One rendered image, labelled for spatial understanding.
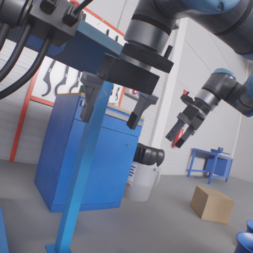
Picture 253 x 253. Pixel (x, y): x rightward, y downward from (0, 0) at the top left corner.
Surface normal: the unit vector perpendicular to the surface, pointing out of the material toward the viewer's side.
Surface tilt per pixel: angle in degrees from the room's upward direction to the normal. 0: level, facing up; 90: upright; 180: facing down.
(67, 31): 90
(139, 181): 93
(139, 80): 114
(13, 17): 139
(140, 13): 105
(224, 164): 90
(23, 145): 90
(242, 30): 151
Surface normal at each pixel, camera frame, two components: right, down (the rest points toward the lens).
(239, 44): -0.29, 0.96
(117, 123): 0.62, 0.12
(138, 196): 0.14, 0.03
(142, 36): -0.29, 0.24
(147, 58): -0.58, 0.06
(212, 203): -0.11, -0.10
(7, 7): 0.37, 0.64
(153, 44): 0.28, 0.46
